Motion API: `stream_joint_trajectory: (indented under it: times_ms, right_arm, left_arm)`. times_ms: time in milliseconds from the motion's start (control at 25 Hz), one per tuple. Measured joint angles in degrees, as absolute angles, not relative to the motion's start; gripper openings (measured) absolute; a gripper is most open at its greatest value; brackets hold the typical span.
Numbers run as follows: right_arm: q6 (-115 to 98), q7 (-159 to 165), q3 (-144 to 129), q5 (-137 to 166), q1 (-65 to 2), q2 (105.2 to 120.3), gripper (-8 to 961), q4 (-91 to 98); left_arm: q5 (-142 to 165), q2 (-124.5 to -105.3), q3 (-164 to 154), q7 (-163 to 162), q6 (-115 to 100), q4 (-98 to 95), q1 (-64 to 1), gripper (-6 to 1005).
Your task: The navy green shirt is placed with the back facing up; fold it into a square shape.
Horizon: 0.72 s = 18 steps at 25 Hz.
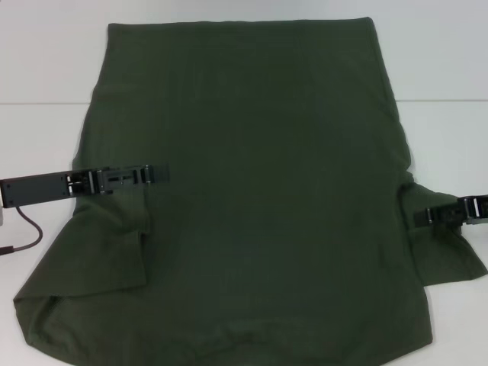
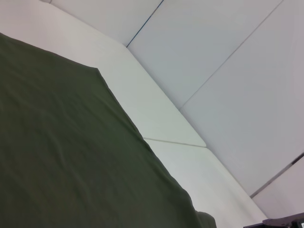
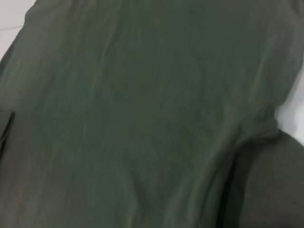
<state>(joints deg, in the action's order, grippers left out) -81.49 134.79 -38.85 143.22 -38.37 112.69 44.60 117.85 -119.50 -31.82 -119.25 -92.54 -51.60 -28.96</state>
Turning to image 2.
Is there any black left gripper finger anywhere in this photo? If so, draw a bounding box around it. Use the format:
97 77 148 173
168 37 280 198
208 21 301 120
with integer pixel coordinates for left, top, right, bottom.
244 213 304 228

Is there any dark green shirt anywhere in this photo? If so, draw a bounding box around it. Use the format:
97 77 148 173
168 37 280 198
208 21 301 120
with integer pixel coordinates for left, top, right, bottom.
0 32 217 228

